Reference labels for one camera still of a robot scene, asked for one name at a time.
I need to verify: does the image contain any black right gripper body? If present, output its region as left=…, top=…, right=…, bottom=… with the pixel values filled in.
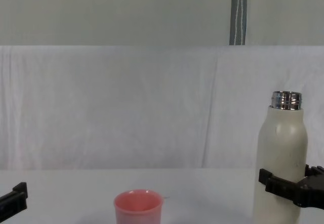
left=293, top=174, right=324, bottom=209

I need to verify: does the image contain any grey striped post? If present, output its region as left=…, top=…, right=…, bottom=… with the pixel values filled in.
left=229, top=0, right=249, bottom=46

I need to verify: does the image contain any white table cloth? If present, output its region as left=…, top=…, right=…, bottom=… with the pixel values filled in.
left=0, top=168, right=324, bottom=224

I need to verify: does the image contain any pink plastic cup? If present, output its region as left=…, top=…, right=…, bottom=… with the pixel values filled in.
left=113, top=189, right=165, bottom=224

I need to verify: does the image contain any cream vacuum bottle steel neck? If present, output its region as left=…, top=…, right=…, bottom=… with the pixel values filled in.
left=254, top=91, right=308, bottom=224

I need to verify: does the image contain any white wrinkled curtain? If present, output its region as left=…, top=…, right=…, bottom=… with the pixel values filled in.
left=0, top=45, right=324, bottom=170

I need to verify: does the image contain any pale smooth backdrop curtain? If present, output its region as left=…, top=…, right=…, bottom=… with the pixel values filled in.
left=0, top=0, right=324, bottom=47

